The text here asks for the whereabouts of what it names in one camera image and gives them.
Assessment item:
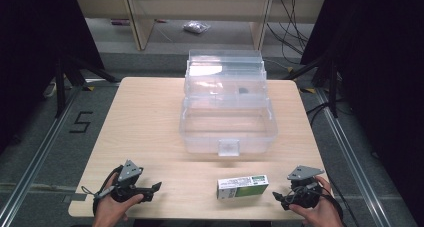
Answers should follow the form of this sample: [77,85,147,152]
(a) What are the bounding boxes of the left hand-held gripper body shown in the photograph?
[109,159,147,204]

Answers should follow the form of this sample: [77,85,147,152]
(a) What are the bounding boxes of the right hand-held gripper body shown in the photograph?
[280,165,326,211]

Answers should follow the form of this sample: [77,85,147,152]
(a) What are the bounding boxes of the white and green carton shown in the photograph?
[216,174,270,201]

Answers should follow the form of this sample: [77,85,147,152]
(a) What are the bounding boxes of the clear plastic storage box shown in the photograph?
[178,49,279,158]

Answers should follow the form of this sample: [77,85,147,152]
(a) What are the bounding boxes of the person's right hand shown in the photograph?
[288,175,345,227]

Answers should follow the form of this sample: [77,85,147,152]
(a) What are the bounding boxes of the person's left hand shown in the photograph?
[92,172,145,227]

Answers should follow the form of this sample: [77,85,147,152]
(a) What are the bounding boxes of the black metal stand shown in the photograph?
[282,53,340,119]
[54,54,120,119]

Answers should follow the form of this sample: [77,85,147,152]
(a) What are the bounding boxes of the beige wooden shelf unit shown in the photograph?
[73,0,326,52]

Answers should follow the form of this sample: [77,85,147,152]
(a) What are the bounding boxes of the crumpled clear plastic bag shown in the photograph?
[182,20,212,35]

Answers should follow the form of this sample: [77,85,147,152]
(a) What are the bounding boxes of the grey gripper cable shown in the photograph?
[81,183,117,201]

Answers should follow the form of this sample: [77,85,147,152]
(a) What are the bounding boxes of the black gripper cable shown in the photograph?
[324,191,345,223]

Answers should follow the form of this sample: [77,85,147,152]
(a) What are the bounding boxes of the aluminium floor rail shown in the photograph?
[0,86,84,227]
[315,87,392,227]

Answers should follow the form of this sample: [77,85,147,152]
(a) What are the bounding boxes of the black floor cable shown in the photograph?
[305,101,332,127]

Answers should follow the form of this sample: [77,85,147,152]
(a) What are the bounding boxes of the bundle of black cables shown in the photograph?
[265,0,316,57]

